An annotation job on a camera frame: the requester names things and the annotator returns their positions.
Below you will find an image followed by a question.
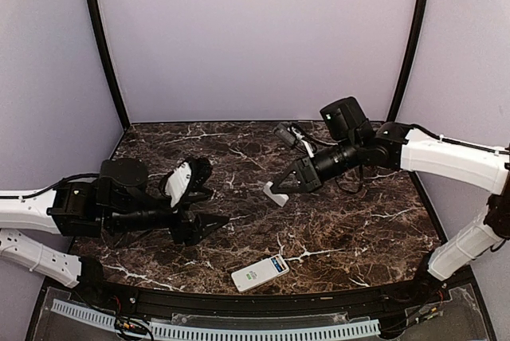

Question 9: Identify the white battery cover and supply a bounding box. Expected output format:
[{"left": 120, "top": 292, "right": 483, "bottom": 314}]
[{"left": 263, "top": 182, "right": 288, "bottom": 207}]

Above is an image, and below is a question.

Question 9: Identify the red battery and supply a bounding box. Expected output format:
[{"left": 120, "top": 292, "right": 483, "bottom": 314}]
[{"left": 270, "top": 256, "right": 284, "bottom": 268}]

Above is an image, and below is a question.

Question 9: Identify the blue battery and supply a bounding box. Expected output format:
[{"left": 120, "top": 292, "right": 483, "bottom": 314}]
[{"left": 273, "top": 259, "right": 289, "bottom": 273}]

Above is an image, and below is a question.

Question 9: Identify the white remote control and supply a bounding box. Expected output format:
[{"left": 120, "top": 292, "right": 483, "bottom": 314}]
[{"left": 231, "top": 254, "right": 290, "bottom": 293}]

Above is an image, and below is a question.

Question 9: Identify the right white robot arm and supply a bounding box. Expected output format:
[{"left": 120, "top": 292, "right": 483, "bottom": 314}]
[{"left": 264, "top": 96, "right": 509, "bottom": 304}]

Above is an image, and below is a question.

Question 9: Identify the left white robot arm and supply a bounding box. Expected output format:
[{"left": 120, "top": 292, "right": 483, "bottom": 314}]
[{"left": 1, "top": 157, "right": 229, "bottom": 306}]

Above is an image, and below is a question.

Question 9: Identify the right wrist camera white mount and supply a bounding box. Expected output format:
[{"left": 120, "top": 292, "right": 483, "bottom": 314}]
[{"left": 273, "top": 122, "right": 316, "bottom": 158}]

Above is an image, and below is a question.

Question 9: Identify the small circuit board with wires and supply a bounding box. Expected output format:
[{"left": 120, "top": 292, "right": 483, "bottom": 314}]
[{"left": 114, "top": 316, "right": 147, "bottom": 335}]

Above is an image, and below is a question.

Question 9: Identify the white slotted cable duct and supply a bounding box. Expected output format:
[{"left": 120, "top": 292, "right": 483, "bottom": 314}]
[{"left": 51, "top": 299, "right": 382, "bottom": 338}]

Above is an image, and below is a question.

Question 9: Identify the black front rail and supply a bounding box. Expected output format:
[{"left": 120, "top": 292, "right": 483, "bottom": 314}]
[{"left": 75, "top": 272, "right": 475, "bottom": 318}]

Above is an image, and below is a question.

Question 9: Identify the right black frame post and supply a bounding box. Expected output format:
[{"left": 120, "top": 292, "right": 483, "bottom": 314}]
[{"left": 386, "top": 0, "right": 428, "bottom": 121}]

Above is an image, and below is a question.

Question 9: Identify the black frame post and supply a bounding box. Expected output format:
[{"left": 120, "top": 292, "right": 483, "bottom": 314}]
[
  {"left": 386, "top": 0, "right": 428, "bottom": 121},
  {"left": 86, "top": 0, "right": 131, "bottom": 131}
]

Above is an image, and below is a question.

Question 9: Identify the left black frame post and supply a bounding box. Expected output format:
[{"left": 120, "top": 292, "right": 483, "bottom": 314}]
[{"left": 86, "top": 0, "right": 131, "bottom": 131}]

